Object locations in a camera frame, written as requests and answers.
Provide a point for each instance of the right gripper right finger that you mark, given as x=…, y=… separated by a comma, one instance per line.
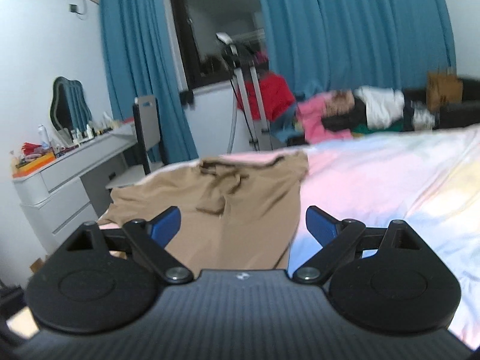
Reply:
x=343, y=241

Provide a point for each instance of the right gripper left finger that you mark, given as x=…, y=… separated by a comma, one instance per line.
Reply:
x=132, y=254

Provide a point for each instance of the tan printed sweatshirt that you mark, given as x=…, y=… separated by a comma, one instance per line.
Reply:
x=235, y=215

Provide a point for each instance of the white dressing table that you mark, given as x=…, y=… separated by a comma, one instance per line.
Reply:
x=60, y=196

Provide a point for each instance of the pastel tie-dye bed sheet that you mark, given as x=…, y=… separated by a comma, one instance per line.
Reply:
x=389, y=304

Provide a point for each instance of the black garment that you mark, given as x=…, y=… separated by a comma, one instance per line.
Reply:
x=356, y=121

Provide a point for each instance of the black and white chair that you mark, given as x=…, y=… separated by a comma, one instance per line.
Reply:
x=148, y=133

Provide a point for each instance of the pink garment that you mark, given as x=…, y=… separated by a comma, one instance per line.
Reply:
x=310, y=112

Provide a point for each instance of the small tan garment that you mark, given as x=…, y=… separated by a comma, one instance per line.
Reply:
x=340, y=103

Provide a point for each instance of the white garment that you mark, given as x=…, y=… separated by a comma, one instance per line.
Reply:
x=386, y=106

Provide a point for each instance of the wavy black framed mirror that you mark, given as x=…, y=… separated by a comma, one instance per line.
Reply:
x=68, y=108

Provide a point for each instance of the red garment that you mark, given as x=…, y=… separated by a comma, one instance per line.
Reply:
x=276, y=96

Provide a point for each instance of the black sofa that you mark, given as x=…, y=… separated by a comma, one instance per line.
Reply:
x=458, y=115

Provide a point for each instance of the left blue curtain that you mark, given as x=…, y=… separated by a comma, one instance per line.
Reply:
x=139, y=62

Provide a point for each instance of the blue curtain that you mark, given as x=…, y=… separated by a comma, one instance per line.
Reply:
x=139, y=62
x=320, y=45

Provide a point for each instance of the brown paper bag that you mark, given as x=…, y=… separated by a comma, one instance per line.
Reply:
x=443, y=87

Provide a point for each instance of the right blue curtain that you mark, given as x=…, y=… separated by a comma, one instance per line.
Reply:
x=320, y=45

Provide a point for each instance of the dark window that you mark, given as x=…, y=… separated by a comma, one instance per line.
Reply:
x=197, y=22

